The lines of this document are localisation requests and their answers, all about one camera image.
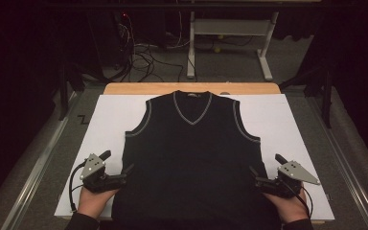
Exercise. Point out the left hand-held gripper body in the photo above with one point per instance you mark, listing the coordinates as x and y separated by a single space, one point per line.
93 169

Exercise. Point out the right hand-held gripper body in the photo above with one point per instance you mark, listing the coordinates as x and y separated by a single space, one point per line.
292 172

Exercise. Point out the black knit vest grey trim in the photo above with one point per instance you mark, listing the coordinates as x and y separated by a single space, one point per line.
191 166

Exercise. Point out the person's left hand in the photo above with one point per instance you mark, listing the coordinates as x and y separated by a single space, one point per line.
92 202

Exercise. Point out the person's right hand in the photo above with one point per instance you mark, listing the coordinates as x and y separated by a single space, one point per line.
289 209

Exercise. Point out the white paper sheet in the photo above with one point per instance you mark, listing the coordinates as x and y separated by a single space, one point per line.
108 127

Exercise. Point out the black metal stand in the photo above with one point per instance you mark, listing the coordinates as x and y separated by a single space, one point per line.
326 96
64 92

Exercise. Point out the small grey knob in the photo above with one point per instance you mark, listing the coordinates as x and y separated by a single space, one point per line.
225 93

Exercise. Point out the silver floor rail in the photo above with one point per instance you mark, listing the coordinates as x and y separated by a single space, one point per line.
345 166
41 166

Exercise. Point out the white metal desk frame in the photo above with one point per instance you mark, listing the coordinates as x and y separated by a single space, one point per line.
230 27

